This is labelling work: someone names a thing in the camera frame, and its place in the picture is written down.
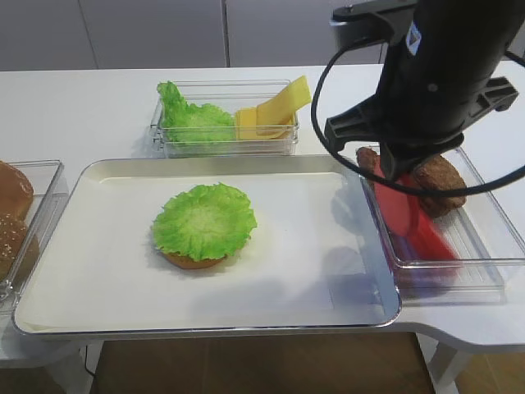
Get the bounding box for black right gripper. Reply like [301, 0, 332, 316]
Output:
[323, 1, 524, 190]

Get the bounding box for leaning yellow cheese slice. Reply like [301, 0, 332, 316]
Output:
[256, 76, 312, 126]

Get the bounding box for clear box patties and tomato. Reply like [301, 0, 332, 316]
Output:
[355, 144, 525, 304]

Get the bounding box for brown meat patty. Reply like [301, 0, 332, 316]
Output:
[356, 147, 380, 174]
[413, 155, 466, 218]

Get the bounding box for silver metal tray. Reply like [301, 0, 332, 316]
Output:
[14, 156, 400, 337]

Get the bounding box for green lettuce leaf on bun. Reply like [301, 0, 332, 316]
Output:
[152, 183, 258, 262]

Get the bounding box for front brown meat patty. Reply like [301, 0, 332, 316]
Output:
[413, 155, 466, 218]

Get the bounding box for right sesame bun top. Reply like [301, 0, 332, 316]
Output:
[0, 213, 27, 281]

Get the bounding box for smooth brown bun half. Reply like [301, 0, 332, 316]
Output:
[0, 162, 34, 221]

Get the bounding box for back brown meat patty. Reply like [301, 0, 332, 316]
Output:
[356, 147, 380, 174]

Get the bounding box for bottom bun on tray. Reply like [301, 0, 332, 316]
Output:
[161, 252, 226, 270]

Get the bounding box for flat yellow cheese slices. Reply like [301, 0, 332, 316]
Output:
[235, 107, 294, 140]

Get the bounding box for clear box lettuce and cheese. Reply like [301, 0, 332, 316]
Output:
[150, 80, 299, 158]

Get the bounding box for green lettuce in box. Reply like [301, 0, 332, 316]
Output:
[157, 81, 235, 143]

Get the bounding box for red tomato slices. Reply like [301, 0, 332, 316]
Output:
[374, 183, 457, 261]

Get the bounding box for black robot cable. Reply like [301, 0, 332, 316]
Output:
[309, 32, 525, 196]

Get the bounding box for clear box with buns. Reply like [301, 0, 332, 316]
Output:
[1, 160, 68, 309]

